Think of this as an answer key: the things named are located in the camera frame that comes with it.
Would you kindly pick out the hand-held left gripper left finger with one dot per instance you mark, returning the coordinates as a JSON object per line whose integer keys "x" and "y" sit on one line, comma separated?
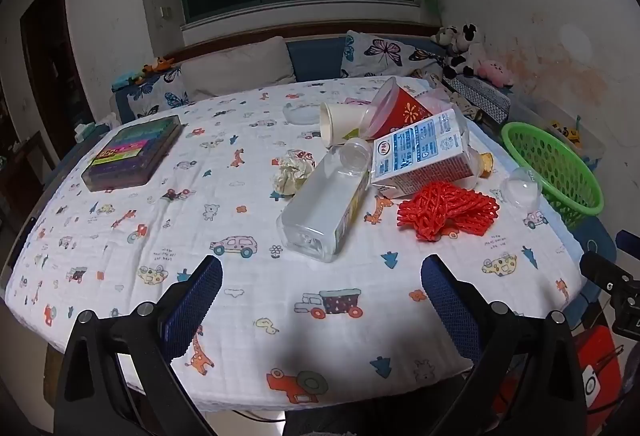
{"x": 195, "y": 306}

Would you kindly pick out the large butterfly print pillow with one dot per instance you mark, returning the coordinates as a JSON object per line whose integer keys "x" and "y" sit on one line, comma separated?
{"x": 385, "y": 53}

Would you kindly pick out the white paper cup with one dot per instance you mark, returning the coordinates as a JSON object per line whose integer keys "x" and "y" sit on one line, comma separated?
{"x": 342, "y": 120}

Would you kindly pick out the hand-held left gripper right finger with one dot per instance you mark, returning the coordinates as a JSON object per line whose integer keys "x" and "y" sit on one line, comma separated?
{"x": 450, "y": 301}

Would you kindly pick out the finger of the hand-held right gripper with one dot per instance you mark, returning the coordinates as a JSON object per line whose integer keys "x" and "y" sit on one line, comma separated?
{"x": 630, "y": 243}
{"x": 605, "y": 271}

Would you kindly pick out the pink plush toy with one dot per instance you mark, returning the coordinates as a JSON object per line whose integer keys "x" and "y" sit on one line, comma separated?
{"x": 492, "y": 70}

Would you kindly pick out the teal tissue pack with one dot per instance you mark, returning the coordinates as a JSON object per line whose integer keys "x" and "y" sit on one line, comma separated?
{"x": 90, "y": 130}

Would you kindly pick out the clear plastic storage box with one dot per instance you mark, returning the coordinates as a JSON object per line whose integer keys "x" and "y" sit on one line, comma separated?
{"x": 545, "y": 113}

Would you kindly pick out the orange plush toy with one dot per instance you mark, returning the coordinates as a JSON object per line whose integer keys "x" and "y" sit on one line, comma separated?
{"x": 157, "y": 64}

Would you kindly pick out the grey patterned cushion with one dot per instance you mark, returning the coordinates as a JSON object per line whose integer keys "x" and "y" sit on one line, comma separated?
{"x": 480, "y": 98}

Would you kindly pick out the small butterfly print pillow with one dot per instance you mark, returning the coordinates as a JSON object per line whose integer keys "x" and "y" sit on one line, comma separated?
{"x": 155, "y": 95}

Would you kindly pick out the crumpled paper ball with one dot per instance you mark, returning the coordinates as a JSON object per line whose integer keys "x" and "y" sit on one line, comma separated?
{"x": 292, "y": 170}

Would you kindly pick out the red bag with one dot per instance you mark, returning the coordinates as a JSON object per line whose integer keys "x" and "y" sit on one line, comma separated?
{"x": 597, "y": 366}

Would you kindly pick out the grey plush toy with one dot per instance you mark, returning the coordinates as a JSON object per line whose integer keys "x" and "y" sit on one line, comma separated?
{"x": 444, "y": 38}

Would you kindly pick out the green plastic basket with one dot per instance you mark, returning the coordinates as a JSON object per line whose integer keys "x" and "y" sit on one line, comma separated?
{"x": 560, "y": 165}

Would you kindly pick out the dark wooden door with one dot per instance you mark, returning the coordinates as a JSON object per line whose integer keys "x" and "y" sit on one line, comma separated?
{"x": 50, "y": 60}

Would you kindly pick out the beige pillow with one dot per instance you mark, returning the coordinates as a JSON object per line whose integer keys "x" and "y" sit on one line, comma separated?
{"x": 235, "y": 65}

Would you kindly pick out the clear plastic bottle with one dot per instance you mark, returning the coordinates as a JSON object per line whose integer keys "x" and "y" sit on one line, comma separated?
{"x": 320, "y": 206}

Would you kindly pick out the clear plastic dome lid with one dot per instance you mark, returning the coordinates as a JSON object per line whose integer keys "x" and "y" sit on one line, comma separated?
{"x": 522, "y": 186}

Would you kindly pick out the printed white blanket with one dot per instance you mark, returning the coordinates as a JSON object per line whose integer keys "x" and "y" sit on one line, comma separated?
{"x": 200, "y": 196}

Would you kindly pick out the white milk carton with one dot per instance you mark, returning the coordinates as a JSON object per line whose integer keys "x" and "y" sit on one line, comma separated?
{"x": 425, "y": 150}

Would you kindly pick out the yellow toy truck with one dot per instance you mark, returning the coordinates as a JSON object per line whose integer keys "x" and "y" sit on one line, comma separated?
{"x": 567, "y": 131}

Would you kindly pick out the black and white cow plush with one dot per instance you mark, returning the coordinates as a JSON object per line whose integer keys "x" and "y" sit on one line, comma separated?
{"x": 462, "y": 45}

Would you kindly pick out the red mesh net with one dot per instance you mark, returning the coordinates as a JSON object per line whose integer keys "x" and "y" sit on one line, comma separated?
{"x": 445, "y": 211}

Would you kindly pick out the red paper cup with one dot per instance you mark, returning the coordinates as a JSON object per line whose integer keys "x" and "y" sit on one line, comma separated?
{"x": 405, "y": 108}

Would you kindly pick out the white light switch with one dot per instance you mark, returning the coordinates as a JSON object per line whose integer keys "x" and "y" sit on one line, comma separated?
{"x": 164, "y": 11}

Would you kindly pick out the colourful marker case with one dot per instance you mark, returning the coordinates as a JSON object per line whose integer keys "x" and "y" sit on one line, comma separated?
{"x": 130, "y": 150}

